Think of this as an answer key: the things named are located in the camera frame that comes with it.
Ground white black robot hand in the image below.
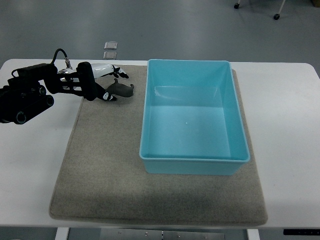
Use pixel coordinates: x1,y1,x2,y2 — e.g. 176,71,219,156
75,61,129,102

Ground brown hippo toy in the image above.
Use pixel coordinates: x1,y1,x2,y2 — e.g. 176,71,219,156
106,78,135,98

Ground grey felt mat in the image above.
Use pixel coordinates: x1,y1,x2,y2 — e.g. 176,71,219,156
49,65,268,227

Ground black caster wheel right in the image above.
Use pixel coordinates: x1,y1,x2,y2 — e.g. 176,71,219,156
273,14,280,20

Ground lower metal floor plate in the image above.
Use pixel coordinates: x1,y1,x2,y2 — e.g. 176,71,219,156
103,51,117,60

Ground upper metal floor plate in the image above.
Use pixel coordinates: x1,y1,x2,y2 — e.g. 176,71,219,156
104,41,118,50

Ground metal table frame bar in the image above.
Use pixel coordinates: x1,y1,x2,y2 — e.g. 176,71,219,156
99,228,226,240

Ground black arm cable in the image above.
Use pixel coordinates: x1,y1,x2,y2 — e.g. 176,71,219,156
51,48,73,70

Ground metal floor plate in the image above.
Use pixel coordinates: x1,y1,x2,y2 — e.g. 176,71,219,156
103,51,117,60
104,41,118,50

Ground blue plastic box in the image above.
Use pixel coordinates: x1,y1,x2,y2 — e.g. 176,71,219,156
139,59,251,176

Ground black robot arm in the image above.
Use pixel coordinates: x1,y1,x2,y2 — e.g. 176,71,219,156
0,63,84,125

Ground black table control panel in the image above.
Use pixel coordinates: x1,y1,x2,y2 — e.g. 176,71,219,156
283,228,320,236

